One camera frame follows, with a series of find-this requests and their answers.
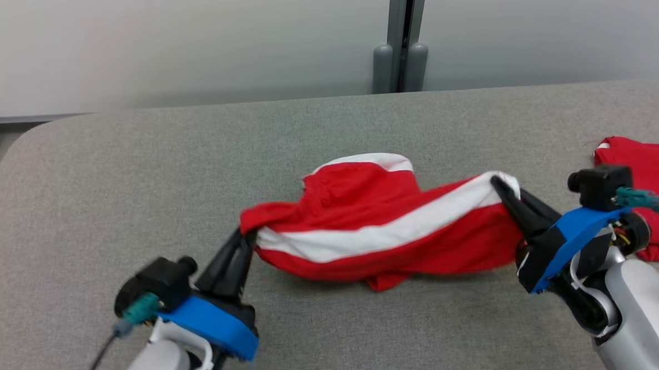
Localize grey metal frame post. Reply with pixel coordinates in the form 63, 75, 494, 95
368, 0, 433, 94

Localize grey fabric covered table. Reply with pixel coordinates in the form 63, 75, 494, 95
0, 79, 659, 370

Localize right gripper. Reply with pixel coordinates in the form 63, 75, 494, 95
490, 169, 636, 297

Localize red shorts with white hem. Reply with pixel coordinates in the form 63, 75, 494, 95
237, 146, 526, 298

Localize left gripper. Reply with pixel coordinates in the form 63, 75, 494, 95
154, 228, 263, 366

